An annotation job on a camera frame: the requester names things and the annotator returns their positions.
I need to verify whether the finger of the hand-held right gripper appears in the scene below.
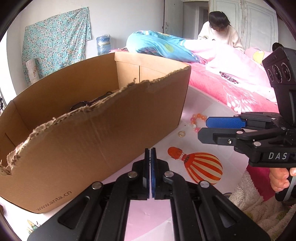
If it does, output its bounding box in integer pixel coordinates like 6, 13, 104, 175
205, 112, 281, 129
198, 128, 287, 146

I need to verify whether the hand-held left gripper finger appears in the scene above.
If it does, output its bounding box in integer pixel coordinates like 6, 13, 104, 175
27, 148, 150, 241
150, 148, 271, 241

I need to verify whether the orange pink bead bracelet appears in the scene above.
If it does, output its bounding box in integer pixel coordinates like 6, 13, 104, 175
189, 113, 207, 133

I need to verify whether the brown cardboard box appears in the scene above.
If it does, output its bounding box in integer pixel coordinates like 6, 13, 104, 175
0, 51, 192, 214

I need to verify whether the pink strap smart watch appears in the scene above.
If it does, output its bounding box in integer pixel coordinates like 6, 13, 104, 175
70, 92, 114, 112

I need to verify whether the person's right hand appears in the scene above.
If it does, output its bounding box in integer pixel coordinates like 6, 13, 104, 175
269, 166, 296, 193

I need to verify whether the orange striped balloon sticker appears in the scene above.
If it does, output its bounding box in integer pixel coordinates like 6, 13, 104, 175
168, 146, 223, 185

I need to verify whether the pink pillow with yellow print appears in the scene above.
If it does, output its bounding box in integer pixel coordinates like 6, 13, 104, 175
245, 47, 271, 66

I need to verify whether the pink floral blanket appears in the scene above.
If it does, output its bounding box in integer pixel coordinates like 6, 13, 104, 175
109, 38, 281, 114

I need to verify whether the white wardrobe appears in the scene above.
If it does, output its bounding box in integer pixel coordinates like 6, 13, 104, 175
209, 0, 278, 52

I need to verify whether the white fluffy cloth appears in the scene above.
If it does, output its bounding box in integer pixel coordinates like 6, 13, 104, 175
228, 171, 296, 234

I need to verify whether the blue printed quilt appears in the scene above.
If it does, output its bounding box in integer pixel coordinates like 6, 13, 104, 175
126, 30, 208, 65

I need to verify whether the white door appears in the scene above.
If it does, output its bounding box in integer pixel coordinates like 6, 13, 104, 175
163, 0, 184, 37

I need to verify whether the airplane sticker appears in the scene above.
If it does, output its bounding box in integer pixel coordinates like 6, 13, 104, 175
26, 219, 41, 233

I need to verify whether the blue water jug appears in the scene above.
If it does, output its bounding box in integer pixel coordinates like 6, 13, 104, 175
96, 34, 112, 55

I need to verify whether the teal floral hanging cloth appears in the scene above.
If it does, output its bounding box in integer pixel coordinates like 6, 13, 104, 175
22, 7, 92, 82

